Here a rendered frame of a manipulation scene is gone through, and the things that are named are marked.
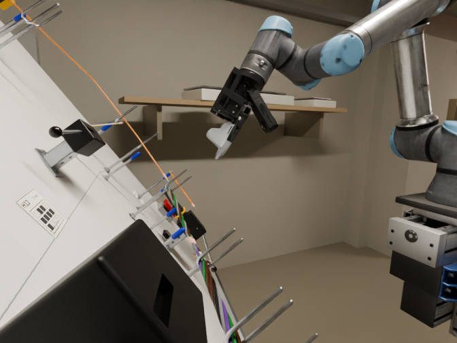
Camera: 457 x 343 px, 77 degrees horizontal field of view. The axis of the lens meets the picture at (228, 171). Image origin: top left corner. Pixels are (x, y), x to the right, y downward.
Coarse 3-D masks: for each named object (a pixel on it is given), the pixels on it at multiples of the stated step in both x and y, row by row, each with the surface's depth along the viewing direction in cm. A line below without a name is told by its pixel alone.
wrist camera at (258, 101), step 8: (256, 88) 68; (256, 96) 68; (256, 104) 68; (264, 104) 68; (256, 112) 70; (264, 112) 68; (264, 120) 68; (272, 120) 68; (264, 128) 70; (272, 128) 68
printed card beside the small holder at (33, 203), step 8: (32, 192) 30; (24, 200) 28; (32, 200) 29; (40, 200) 30; (24, 208) 27; (32, 208) 28; (40, 208) 29; (48, 208) 30; (32, 216) 27; (40, 216) 28; (48, 216) 29; (56, 216) 31; (40, 224) 27; (48, 224) 28; (56, 224) 30; (64, 224) 31; (48, 232) 27; (56, 232) 29
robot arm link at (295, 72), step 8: (296, 48) 69; (296, 56) 69; (288, 64) 70; (296, 64) 69; (280, 72) 73; (288, 72) 72; (296, 72) 70; (304, 72) 67; (296, 80) 73; (304, 80) 71; (312, 80) 72; (304, 88) 75
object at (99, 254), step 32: (96, 256) 8; (128, 256) 9; (160, 256) 12; (64, 288) 7; (96, 288) 8; (128, 288) 8; (160, 288) 11; (192, 288) 13; (32, 320) 7; (64, 320) 7; (96, 320) 8; (128, 320) 8; (160, 320) 8; (192, 320) 10
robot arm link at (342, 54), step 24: (408, 0) 63; (432, 0) 64; (456, 0) 69; (360, 24) 61; (384, 24) 61; (408, 24) 64; (312, 48) 64; (336, 48) 57; (360, 48) 58; (312, 72) 65; (336, 72) 60
